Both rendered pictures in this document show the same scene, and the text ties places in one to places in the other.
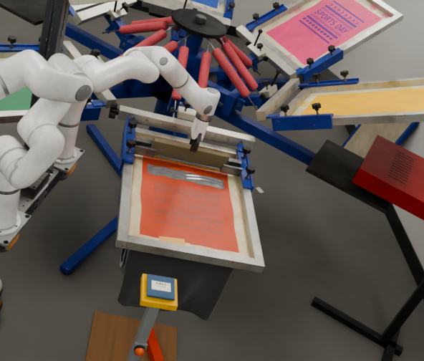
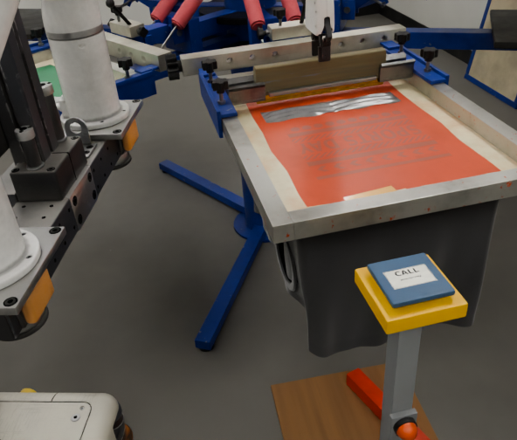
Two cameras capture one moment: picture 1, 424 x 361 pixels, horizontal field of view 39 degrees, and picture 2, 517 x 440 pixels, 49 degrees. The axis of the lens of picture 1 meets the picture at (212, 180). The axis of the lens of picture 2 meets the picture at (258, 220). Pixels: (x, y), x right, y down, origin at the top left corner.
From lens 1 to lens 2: 126 cm
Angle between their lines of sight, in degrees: 5
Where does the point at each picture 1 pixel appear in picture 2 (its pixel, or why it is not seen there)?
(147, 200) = (289, 155)
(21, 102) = not seen: hidden behind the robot
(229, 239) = (467, 158)
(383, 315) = not seen: outside the picture
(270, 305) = (504, 279)
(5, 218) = not seen: outside the picture
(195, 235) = (404, 173)
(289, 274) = (502, 231)
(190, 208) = (367, 140)
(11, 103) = not seen: hidden behind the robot
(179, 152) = (303, 74)
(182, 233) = (382, 178)
